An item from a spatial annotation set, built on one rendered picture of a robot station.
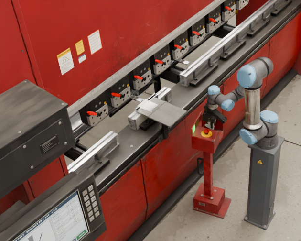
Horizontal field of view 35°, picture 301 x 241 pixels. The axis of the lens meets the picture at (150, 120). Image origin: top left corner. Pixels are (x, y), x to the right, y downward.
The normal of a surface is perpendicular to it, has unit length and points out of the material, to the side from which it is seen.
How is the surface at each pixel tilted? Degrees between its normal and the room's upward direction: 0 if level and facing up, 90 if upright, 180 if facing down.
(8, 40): 90
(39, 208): 0
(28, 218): 0
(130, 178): 90
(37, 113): 1
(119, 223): 90
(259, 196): 90
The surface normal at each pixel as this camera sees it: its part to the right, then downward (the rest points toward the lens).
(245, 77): -0.79, 0.35
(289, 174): -0.09, -0.76
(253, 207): -0.56, 0.57
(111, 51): 0.77, 0.36
